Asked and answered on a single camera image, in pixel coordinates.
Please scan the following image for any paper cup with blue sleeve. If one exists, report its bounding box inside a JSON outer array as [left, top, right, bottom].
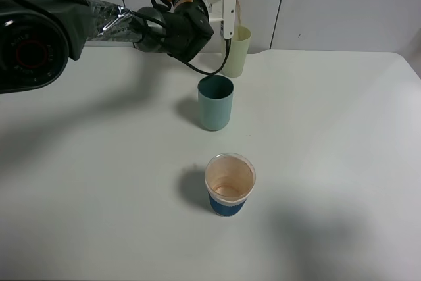
[[204, 153, 256, 217]]

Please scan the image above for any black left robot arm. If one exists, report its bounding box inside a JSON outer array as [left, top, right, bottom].
[[1, 0, 214, 93]]

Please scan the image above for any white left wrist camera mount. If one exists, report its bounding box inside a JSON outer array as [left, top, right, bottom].
[[202, 0, 237, 40]]

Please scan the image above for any pale green plastic cup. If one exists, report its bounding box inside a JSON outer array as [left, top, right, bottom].
[[222, 25, 251, 78]]

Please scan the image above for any teal plastic cup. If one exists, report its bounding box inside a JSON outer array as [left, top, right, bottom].
[[197, 75, 234, 131]]

